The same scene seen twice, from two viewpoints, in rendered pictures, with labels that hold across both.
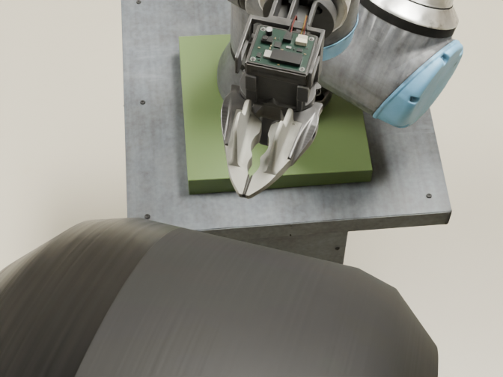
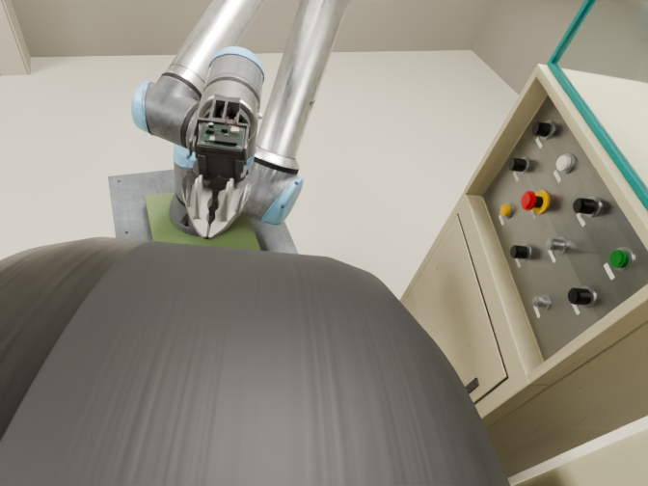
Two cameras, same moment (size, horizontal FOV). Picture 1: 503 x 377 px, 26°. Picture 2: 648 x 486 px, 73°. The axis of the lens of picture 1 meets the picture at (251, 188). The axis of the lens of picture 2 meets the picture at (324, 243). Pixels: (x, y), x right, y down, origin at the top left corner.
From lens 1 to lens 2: 0.42 m
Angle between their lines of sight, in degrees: 19
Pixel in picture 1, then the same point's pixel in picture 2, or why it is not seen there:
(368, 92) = (257, 205)
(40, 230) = not seen: hidden behind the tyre
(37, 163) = not seen: hidden behind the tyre
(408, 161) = (278, 247)
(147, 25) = (124, 192)
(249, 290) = (250, 267)
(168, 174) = not seen: hidden behind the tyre
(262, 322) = (277, 291)
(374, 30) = (257, 171)
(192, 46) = (153, 199)
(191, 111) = (156, 232)
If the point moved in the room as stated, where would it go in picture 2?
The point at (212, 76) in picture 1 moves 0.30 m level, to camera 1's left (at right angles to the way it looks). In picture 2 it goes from (166, 214) to (50, 223)
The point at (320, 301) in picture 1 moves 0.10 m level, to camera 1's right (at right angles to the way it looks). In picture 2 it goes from (321, 269) to (455, 252)
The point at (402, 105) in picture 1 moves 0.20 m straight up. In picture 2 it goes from (277, 210) to (286, 148)
